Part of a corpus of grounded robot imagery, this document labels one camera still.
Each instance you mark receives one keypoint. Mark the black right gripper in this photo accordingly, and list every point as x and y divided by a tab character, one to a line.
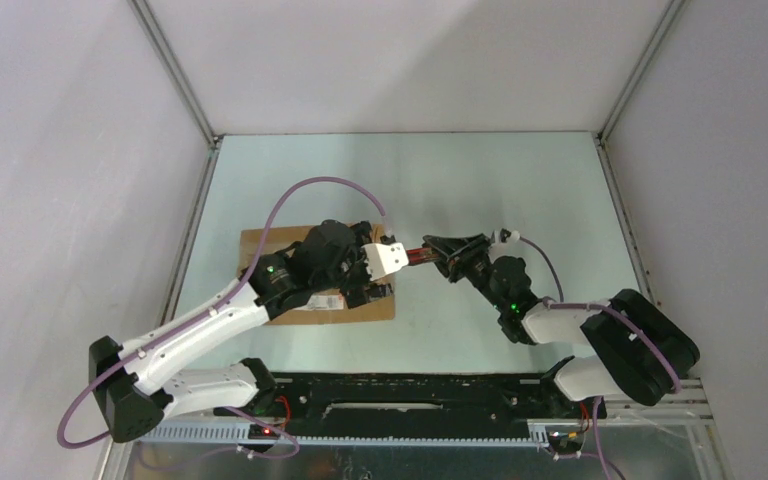
460	252

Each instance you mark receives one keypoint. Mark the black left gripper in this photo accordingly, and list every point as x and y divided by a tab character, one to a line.
353	248

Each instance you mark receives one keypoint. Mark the brown cardboard express box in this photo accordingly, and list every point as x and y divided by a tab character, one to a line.
266	255

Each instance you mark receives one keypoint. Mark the red black utility knife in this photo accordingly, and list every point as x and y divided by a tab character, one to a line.
428	254

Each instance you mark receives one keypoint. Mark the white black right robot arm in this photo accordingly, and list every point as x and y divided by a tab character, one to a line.
637	350

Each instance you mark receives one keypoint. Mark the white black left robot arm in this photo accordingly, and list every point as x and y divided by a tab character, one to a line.
143	381

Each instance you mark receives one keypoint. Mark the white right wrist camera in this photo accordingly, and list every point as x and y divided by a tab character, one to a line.
504	237

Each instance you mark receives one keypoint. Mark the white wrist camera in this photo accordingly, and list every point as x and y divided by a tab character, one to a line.
383	260
504	237

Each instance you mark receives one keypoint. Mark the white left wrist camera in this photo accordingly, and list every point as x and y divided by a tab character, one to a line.
383	260

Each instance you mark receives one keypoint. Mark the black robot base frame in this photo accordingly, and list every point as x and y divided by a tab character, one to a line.
398	409

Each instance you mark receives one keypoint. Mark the aluminium left corner post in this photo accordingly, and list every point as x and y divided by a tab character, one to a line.
166	54

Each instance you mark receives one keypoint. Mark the aluminium corner post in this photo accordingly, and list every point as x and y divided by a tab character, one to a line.
652	46
166	54

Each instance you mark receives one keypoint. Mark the aluminium right corner post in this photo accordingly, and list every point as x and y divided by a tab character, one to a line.
652	46

